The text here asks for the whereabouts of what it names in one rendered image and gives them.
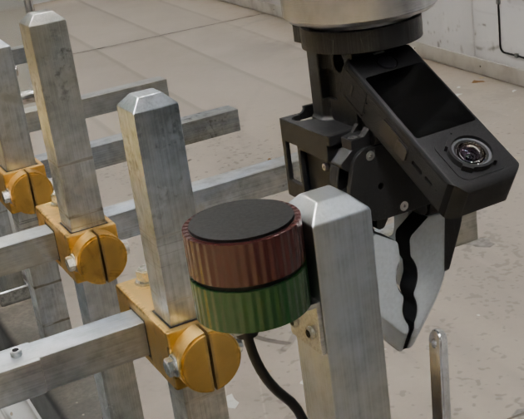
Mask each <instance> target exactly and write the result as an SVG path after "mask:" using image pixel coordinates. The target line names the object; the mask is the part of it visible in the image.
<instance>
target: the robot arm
mask: <svg viewBox="0 0 524 419"><path fill-rule="evenodd" d="M436 1H437V0H280V4H281V12H282V17H283V18H284V20H285V21H287V22H289V23H290V24H292V26H293V33H294V41H295V42H298V43H301V47H302V48H303V49H304V50H305V51H306V52H307V58H308V65H309V79H310V86H311V94H312V101H313V103H310V104H308V105H304V106H302V111H301V112H300V113H297V114H293V115H290V116H285V117H281V118H279V122H280V129H281V135H282V141H283V148H284V161H285V168H286V174H287V181H288V187H289V194H290V195H292V196H293V197H296V196H297V195H299V194H301V193H304V192H307V191H310V190H315V189H318V188H320V187H323V186H326V185H331V186H333V187H335V188H337V189H339V190H342V191H343V192H345V193H347V194H349V195H351V196H353V197H354V198H355V199H357V200H359V201H360V202H362V203H364V204H365V205H367V206H368V207H369V208H370V209H371V215H372V224H373V227H374V228H376V229H383V228H384V226H385V224H386V223H387V220H388V218H390V217H393V216H394V230H393V234H392V235H390V236H386V235H384V234H381V233H379V232H376V231H374V228H373V241H374V249H375V258H376V267H377V275H378V291H379V301H380V309H381V318H382V326H383V340H384V341H385V342H386V343H388V344H389V345H390V346H391V347H393V348H394V349H396V350H397V351H399V352H401V351H402V350H403V349H404V348H410V347H411V346H412V345H413V344H414V343H415V341H416V339H417V337H418V334H419V333H420V331H421V329H422V327H423V325H424V323H425V321H426V319H427V317H428V315H429V313H430V311H431V309H432V307H433V305H434V303H435V301H436V299H437V296H438V293H439V291H440V288H441V286H442V281H443V278H444V274H445V272H446V271H447V270H449V268H450V265H451V262H452V256H453V253H454V249H455V246H456V242H457V237H458V234H459V230H460V227H461V222H462V217H463V216H464V215H465V214H470V213H472V212H474V211H477V210H481V209H484V208H486V207H488V206H491V205H494V204H497V203H500V202H502V201H504V200H506V199H507V196H508V194H509V191H510V189H511V187H512V183H513V181H514V179H515V176H516V174H517V171H518V168H519V163H518V161H517V160H516V159H515V158H514V157H513V156H512V155H511V154H510V153H509V152H508V150H507V149H506V148H505V147H504V146H503V145H502V144H501V143H500V142H499V141H498V140H497V138H496V137H495V136H494V135H493V134H492V133H491V132H490V131H489V130H488V129H487V128H486V127H485V126H484V125H483V124H482V123H481V122H480V121H479V120H478V119H477V118H476V116H475V115H474V114H473V113H472V112H471V111H470V110H469V109H468V108H467V107H466V106H465V104H464V103H463V102H462V101H461V100H460V99H459V98H458V97H457V96H456V95H455V93H454V92H453V91H452V90H451V89H450V88H449V87H448V86H447V85H446V84H445V83H444V81H443V80H442V79H441V78H440V77H439V76H438V75H437V74H436V73H435V72H434V71H433V69H432V68H431V67H430V66H429V65H428V64H427V63H426V62H425V61H424V60H423V59H422V58H421V57H420V56H419V55H418V54H417V53H416V52H415V51H414V50H413V49H412V47H410V46H409V45H406V44H409V43H411V42H414V41H416V40H418V39H419V38H420V37H421V36H422V35H423V21H422V12H425V11H427V10H428V9H429V8H431V7H433V5H434V4H435V3H436ZM309 117H312V119H308V120H305V121H301V120H303V119H306V118H309ZM289 143H291V144H293V145H296V146H297V149H298V156H299V168H300V175H301V182H300V181H298V180H296V179H294V174H293V167H292V160H291V154H290V147H289ZM397 284H398V286H399V287H400V290H401V291H400V290H399V288H398V286H397Z"/></svg>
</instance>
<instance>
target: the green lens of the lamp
mask: <svg viewBox="0 0 524 419"><path fill-rule="evenodd" d="M190 286H191V291H192V296H193V301H194V306H195V315H196V318H197V320H198V321H199V323H200V324H202V325H203V326H204V327H206V328H208V329H211V330H214V331H216V332H221V333H235V334H242V333H259V332H264V331H268V330H271V329H275V328H279V327H282V326H284V325H286V324H288V323H291V322H293V321H294V320H296V319H297V318H300V317H301V316H302V315H303V314H304V313H306V311H307V310H308V309H309V307H310V305H311V302H312V299H311V292H310V285H309V271H308V265H307V259H306V258H305V261H304V263H303V264H302V266H301V268H300V269H299V271H298V272H297V273H296V274H294V275H293V276H291V277H290V278H288V279H286V280H284V281H282V282H280V283H277V284H274V285H271V286H269V287H266V288H259V289H254V290H249V291H239V292H226V291H218V290H213V289H209V288H205V287H203V286H201V285H199V284H198V283H197V282H196V281H195V280H194V279H193V278H192V277H191V276H190Z"/></svg>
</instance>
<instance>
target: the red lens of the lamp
mask: <svg viewBox="0 0 524 419"><path fill-rule="evenodd" d="M278 201H280V200H278ZM280 202H284V201H280ZM284 203H286V204H287V205H289V206H290V207H291V208H292V209H293V211H294V213H295V217H294V221H293V222H292V223H291V224H290V225H289V226H288V227H286V228H285V229H283V230H281V231H280V232H278V233H276V234H272V235H270V236H267V237H264V238H262V239H256V240H251V241H247V242H241V243H232V244H217V243H209V242H205V241H201V240H198V239H195V238H193V237H192V236H191V235H190V234H189V233H188V224H189V222H190V220H191V219H192V218H193V217H194V216H195V215H197V214H199V213H200V212H199V213H197V214H194V215H193V216H191V217H190V218H189V219H188V220H187V221H186V222H185V223H184V224H183V226H182V229H181V232H182V237H183V242H184V247H185V256H186V261H187V266H188V271H189V275H190V276H191V277H192V278H193V279H194V280H195V281H197V282H199V283H202V284H205V285H208V286H212V287H218V288H243V287H250V286H255V285H260V284H263V283H269V282H272V281H275V280H277V279H281V278H283V277H285V276H287V275H289V274H291V273H293V272H294V271H295V270H296V269H298V268H299V267H300V266H301V265H302V264H303V263H304V261H305V258H306V251H305V244H304V231H303V225H302V218H301V213H300V210H299V209H298V208H297V207H296V206H294V205H292V204H290V203H287V202H284Z"/></svg>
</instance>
